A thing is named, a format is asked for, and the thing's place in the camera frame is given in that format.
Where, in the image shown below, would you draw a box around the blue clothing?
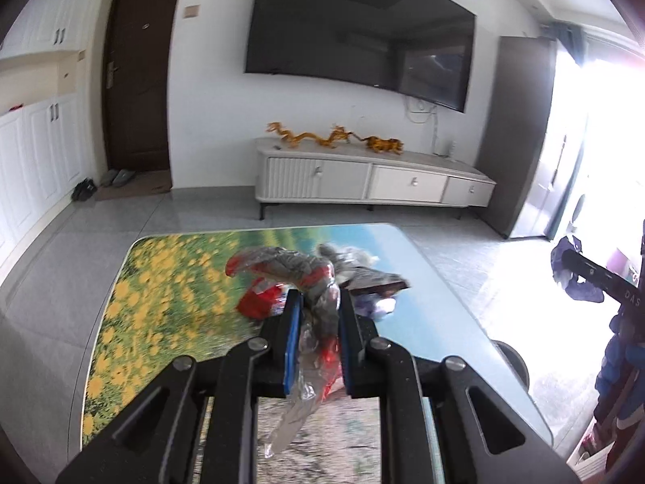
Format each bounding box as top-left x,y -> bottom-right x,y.
593,313 -> 645,432

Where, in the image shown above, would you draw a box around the silver plastic wrapper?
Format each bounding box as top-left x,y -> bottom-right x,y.
315,243 -> 380,284

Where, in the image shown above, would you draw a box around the dark purple snack wrapper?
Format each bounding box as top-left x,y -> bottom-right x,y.
347,271 -> 411,321

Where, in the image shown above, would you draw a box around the tall dark grey cabinet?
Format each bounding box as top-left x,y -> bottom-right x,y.
476,36 -> 558,240

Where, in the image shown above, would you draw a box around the clear red plastic wrapper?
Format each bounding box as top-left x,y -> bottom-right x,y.
224,246 -> 348,457

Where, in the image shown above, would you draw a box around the brown doormat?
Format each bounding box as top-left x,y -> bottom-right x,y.
96,171 -> 173,200

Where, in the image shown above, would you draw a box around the television cables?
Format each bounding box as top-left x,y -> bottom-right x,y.
406,96 -> 440,154

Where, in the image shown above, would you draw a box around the golden dragon ornament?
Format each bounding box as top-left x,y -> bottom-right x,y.
267,122 -> 364,150

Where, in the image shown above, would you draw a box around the dark blue bag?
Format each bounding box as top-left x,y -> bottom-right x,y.
550,236 -> 605,304

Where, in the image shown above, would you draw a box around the golden tiger ornament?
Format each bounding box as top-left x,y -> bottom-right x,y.
364,136 -> 405,155

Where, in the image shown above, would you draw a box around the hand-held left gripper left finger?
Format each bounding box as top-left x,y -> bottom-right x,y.
55,290 -> 306,484

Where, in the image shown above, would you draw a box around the dark brown entrance door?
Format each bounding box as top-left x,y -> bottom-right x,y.
102,0 -> 185,176

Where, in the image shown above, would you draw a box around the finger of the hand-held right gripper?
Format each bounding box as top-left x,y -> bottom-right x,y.
563,249 -> 645,311

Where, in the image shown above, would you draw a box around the white tv cabinet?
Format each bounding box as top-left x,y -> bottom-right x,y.
253,137 -> 497,220

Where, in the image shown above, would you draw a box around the dark round stool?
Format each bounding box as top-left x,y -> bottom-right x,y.
491,340 -> 530,400

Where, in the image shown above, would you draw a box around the glass balcony door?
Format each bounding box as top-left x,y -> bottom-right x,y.
524,111 -> 590,241

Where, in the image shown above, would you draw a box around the large black television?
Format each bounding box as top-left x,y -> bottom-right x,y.
244,0 -> 477,113

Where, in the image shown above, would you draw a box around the white built-in cabinet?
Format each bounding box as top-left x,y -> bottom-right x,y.
0,0 -> 109,263

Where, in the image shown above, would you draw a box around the teal curtain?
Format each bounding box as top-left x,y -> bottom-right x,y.
541,20 -> 586,64

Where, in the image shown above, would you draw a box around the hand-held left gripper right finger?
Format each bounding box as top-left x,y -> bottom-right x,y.
337,287 -> 580,484

